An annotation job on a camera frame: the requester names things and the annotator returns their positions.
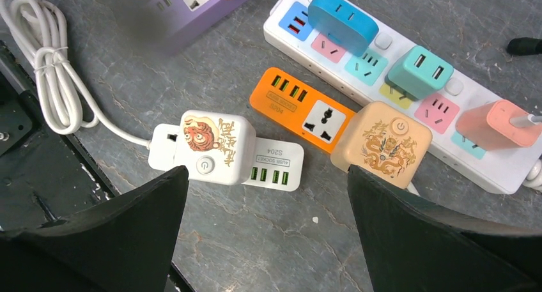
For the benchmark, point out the orange power strip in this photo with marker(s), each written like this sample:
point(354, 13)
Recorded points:
point(300, 108)

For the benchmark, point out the teal usb charger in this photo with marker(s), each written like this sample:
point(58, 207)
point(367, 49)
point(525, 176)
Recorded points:
point(419, 73)

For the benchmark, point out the white cord small strip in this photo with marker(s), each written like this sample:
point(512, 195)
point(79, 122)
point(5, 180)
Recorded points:
point(39, 28)

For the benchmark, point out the purple power strip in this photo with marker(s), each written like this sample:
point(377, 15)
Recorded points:
point(173, 24)

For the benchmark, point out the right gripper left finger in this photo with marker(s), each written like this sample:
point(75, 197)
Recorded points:
point(124, 244)

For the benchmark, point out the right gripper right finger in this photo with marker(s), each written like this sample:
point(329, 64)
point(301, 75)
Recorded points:
point(413, 244)

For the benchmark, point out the salmon pink usb charger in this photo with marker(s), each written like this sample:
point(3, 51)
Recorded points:
point(498, 125)

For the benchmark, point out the blue plug adapter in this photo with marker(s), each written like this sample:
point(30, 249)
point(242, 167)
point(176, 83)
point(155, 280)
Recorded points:
point(343, 23)

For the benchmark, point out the white small power strip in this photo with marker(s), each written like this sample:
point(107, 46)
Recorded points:
point(277, 164)

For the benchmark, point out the tan cube socket adapter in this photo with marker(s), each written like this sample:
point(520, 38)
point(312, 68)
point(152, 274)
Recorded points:
point(383, 141)

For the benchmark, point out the white cube socket adapter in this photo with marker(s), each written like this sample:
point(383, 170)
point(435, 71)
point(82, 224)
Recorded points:
point(215, 147)

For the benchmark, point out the white multicolour power strip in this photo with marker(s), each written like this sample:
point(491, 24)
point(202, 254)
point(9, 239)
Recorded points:
point(362, 78)

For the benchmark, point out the black microphone orange end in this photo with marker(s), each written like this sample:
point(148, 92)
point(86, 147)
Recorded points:
point(524, 46)

